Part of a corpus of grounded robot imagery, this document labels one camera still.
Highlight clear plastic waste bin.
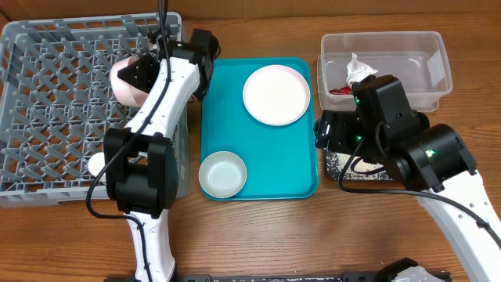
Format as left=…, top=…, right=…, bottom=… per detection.
left=317, top=31, right=453, bottom=113

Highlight grey plastic dishwasher rack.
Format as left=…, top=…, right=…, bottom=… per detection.
left=0, top=11, right=192, bottom=208

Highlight white tissue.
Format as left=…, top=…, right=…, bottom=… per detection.
left=345, top=53, right=378, bottom=88

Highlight black plastic waste tray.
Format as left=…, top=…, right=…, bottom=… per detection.
left=323, top=113, right=396, bottom=183

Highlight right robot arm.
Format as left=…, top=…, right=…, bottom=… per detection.
left=314, top=75, right=500, bottom=281

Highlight small white bowl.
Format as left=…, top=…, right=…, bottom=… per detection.
left=110, top=56, right=149, bottom=107

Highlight teal plastic serving tray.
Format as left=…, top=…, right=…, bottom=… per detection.
left=200, top=57, right=319, bottom=201

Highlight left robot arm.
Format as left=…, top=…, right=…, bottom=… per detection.
left=103, top=29, right=220, bottom=281

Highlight red snack wrapper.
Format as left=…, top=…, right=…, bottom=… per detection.
left=329, top=86, right=351, bottom=95

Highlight white rice grains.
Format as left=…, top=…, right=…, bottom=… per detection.
left=325, top=150, right=392, bottom=181

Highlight large white round plate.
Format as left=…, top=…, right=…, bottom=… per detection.
left=243, top=64, right=311, bottom=126

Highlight white paper cup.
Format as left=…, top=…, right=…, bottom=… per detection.
left=88, top=152, right=106, bottom=176

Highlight light grey bowl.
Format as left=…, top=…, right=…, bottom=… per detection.
left=198, top=151, right=247, bottom=199

